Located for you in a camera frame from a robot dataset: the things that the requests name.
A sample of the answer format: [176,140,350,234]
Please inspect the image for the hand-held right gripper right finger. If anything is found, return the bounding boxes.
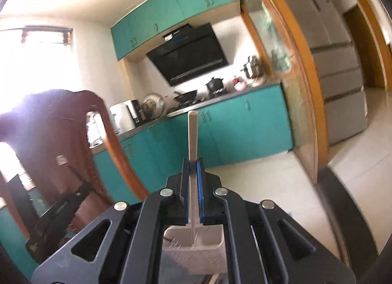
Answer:
[196,158,356,284]

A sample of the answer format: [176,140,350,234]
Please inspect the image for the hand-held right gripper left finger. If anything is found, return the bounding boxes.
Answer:
[31,158,190,284]

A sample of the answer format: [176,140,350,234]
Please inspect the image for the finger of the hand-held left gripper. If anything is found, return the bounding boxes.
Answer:
[68,165,94,194]

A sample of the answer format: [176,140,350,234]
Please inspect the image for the white utensil basket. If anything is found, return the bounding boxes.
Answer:
[162,223,226,276]

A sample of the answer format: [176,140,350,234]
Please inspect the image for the dark wooden chair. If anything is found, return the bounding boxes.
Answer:
[0,89,151,242]

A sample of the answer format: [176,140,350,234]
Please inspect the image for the white kettle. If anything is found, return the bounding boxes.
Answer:
[110,103,135,133]

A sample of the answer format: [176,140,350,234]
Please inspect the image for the teal lower kitchen cabinets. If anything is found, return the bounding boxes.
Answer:
[0,84,294,272]

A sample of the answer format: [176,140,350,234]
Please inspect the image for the teal kitchen cabinets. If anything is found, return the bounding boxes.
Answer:
[0,84,294,272]
[111,0,240,61]

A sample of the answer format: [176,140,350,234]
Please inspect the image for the black countertop appliance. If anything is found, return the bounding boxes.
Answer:
[127,99,144,125]

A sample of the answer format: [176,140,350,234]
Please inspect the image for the round steel pot lid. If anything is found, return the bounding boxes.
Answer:
[141,93,167,119]

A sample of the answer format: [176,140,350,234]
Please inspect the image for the black wok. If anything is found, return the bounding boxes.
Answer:
[173,89,198,105]

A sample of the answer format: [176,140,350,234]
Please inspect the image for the grey kitchen countertop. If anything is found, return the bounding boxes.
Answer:
[89,80,281,150]

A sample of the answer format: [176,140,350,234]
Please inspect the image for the black cooking pot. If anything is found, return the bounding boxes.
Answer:
[206,77,225,95]

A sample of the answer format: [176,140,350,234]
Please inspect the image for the pink and white container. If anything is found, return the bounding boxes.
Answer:
[233,76,248,91]

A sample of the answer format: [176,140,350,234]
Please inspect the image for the kitchen window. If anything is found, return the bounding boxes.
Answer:
[0,25,74,113]

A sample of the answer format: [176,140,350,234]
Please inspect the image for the black range hood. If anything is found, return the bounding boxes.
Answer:
[146,23,230,87]

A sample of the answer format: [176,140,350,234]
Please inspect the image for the wooden framed glass sliding door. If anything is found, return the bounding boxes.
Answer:
[225,0,330,183]

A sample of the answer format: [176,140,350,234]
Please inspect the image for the teal upper kitchen cabinets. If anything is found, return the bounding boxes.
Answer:
[111,0,240,61]

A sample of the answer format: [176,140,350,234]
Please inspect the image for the grey refrigerator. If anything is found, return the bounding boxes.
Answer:
[272,0,368,145]

